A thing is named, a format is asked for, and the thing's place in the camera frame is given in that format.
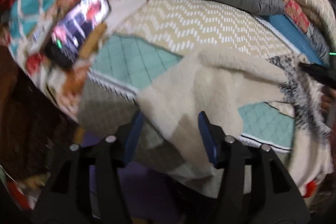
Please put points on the person right hand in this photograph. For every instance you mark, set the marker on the person right hand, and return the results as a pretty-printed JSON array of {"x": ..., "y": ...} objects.
[{"x": 327, "y": 99}]

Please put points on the patterned teal beige bedsheet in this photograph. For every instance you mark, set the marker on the patterned teal beige bedsheet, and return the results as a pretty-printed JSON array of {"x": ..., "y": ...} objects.
[{"x": 159, "y": 36}]

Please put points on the smartphone with lit screen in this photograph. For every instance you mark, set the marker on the smartphone with lit screen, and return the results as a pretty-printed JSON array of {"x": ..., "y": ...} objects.
[{"x": 68, "y": 35}]

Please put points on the white fleece spotted garment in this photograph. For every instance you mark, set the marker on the white fleece spotted garment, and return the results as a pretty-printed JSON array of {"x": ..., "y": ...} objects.
[{"x": 219, "y": 82}]

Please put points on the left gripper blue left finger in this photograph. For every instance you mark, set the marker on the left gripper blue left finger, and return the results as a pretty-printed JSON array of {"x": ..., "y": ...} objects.
[{"x": 111, "y": 154}]

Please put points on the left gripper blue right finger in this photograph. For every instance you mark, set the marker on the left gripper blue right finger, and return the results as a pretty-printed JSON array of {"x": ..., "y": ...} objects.
[{"x": 228, "y": 154}]

